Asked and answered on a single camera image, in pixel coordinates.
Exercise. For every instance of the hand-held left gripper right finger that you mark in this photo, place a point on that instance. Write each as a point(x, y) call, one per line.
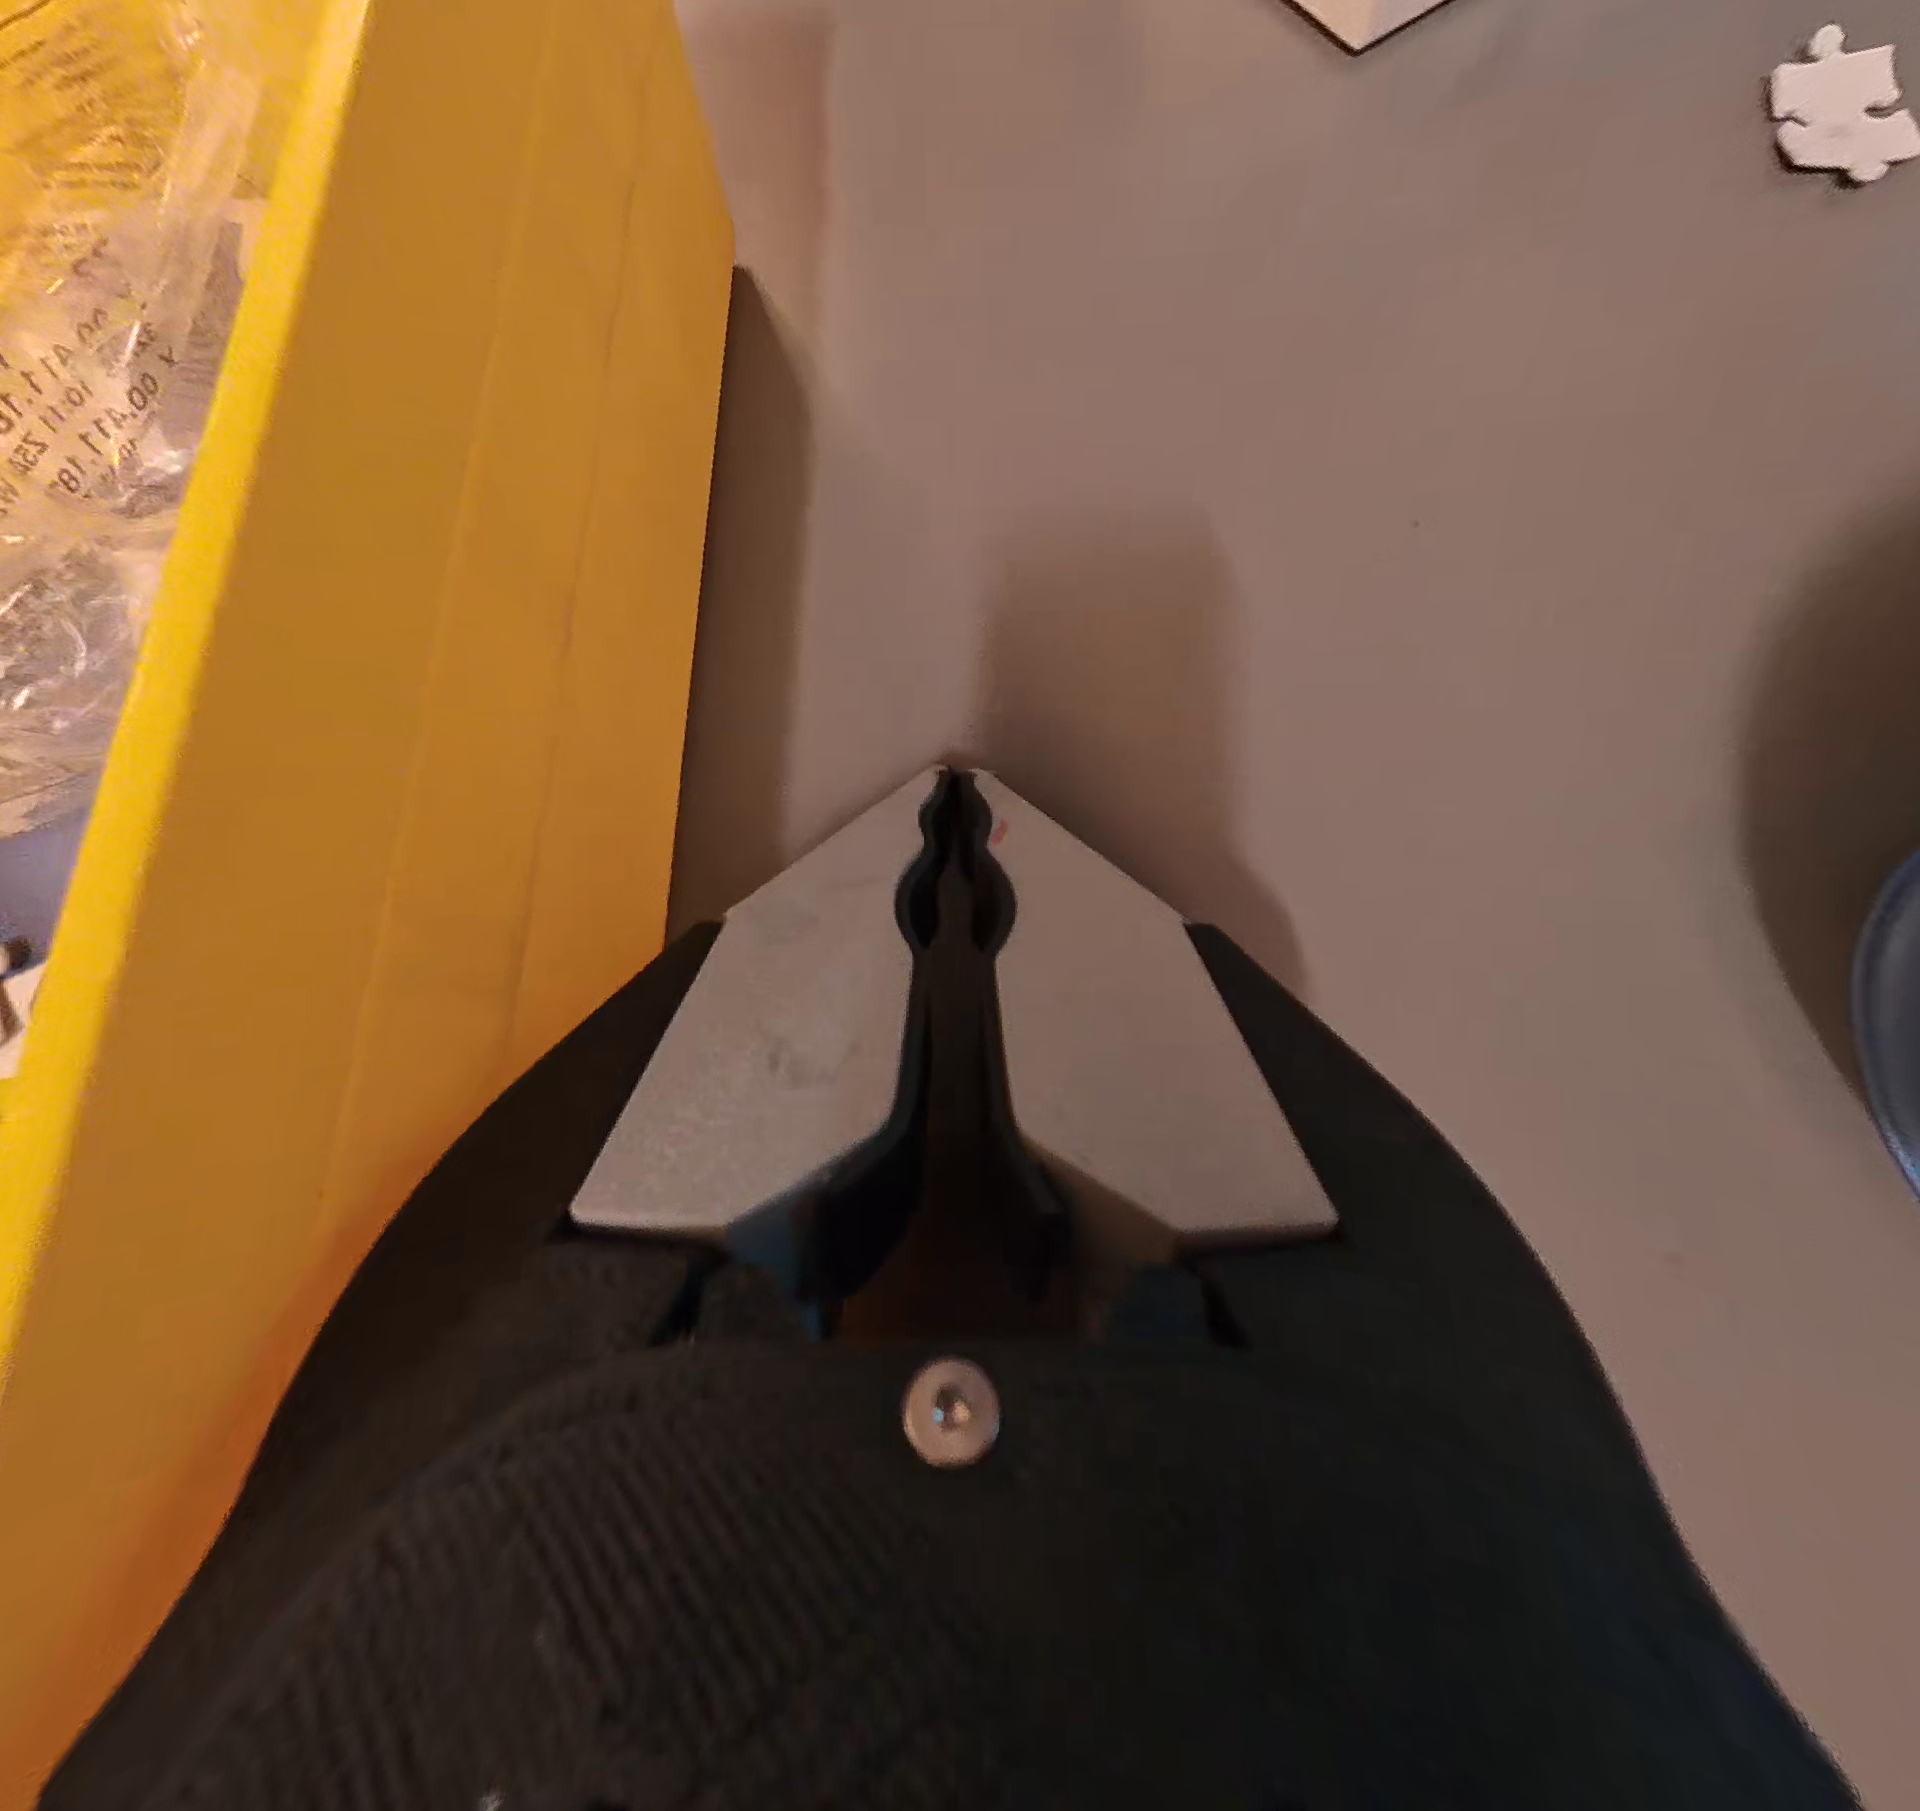
point(1155, 1076)

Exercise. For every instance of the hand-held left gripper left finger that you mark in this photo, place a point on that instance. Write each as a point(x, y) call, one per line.
point(764, 1076)

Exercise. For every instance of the yellow plastic bin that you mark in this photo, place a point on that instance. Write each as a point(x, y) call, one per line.
point(450, 641)

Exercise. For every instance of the white puzzle piece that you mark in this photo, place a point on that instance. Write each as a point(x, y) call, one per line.
point(1841, 108)

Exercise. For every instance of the clear plastic bag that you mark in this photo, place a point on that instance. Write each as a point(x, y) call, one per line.
point(105, 340)

